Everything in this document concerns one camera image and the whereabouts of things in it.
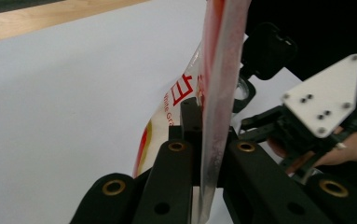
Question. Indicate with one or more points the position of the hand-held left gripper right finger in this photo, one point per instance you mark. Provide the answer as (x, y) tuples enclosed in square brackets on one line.
[(231, 135)]

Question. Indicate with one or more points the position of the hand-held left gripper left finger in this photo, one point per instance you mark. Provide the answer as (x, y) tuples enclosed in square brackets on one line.
[(191, 121)]

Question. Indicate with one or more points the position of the clear red-printed plastic bag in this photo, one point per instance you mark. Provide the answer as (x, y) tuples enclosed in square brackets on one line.
[(222, 62)]

